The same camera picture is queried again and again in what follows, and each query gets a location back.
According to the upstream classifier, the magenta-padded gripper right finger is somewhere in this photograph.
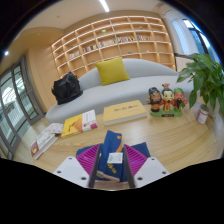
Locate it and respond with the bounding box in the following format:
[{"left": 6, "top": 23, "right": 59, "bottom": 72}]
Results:
[{"left": 122, "top": 143, "right": 171, "bottom": 189}]

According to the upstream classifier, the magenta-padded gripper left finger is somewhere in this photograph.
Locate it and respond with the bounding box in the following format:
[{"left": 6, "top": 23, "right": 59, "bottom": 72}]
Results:
[{"left": 53, "top": 143, "right": 103, "bottom": 189}]

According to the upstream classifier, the red and white book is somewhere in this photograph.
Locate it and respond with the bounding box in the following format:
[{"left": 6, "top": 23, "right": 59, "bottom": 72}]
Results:
[{"left": 29, "top": 128, "right": 60, "bottom": 161}]

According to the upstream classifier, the white patterned pouch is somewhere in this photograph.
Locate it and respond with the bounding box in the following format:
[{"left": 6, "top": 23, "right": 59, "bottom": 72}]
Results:
[{"left": 46, "top": 122, "right": 65, "bottom": 135}]

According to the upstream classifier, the yellow and orange book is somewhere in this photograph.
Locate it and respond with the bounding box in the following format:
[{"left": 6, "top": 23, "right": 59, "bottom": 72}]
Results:
[{"left": 60, "top": 109, "right": 99, "bottom": 139}]

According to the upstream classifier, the plain yellow book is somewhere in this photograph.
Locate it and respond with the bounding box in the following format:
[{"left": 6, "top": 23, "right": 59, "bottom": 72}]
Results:
[{"left": 102, "top": 99, "right": 148, "bottom": 127}]

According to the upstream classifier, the colourful three-figure figurine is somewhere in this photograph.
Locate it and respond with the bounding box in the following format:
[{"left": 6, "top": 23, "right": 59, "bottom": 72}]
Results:
[{"left": 145, "top": 83, "right": 190, "bottom": 118}]

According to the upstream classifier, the small white and pink can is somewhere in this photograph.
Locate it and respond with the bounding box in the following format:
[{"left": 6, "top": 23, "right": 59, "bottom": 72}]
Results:
[{"left": 195, "top": 103, "right": 210, "bottom": 125}]

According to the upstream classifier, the grey curved sofa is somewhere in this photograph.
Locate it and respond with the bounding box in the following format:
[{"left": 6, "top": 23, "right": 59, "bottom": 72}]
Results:
[{"left": 45, "top": 58, "right": 195, "bottom": 125}]

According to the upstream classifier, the black bag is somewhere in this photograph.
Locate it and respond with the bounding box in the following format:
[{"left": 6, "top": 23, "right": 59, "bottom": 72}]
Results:
[{"left": 51, "top": 71, "right": 84, "bottom": 106}]

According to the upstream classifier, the yellow cushion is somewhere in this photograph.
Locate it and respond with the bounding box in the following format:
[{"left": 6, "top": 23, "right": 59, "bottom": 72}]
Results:
[{"left": 94, "top": 57, "right": 131, "bottom": 87}]

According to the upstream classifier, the green potted plant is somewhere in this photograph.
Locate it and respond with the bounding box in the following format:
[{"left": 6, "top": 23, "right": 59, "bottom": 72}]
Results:
[{"left": 176, "top": 52, "right": 224, "bottom": 118}]

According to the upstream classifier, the wooden shelf unit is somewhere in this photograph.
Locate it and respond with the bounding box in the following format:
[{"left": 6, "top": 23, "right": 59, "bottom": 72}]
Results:
[{"left": 50, "top": 15, "right": 177, "bottom": 80}]

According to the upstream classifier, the white curtain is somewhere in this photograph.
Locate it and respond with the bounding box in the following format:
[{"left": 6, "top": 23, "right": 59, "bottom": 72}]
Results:
[{"left": 171, "top": 19, "right": 195, "bottom": 56}]

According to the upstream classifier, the dark-framed window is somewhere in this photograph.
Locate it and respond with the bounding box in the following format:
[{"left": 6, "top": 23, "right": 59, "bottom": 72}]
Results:
[{"left": 182, "top": 18, "right": 222, "bottom": 65}]

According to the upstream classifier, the long ceiling light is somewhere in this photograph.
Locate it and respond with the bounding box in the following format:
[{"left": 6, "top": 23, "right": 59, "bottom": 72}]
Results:
[{"left": 98, "top": 0, "right": 111, "bottom": 13}]

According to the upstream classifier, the glass door with grey frame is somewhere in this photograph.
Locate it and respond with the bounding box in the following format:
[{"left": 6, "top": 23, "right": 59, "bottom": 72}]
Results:
[{"left": 0, "top": 56, "right": 46, "bottom": 160}]

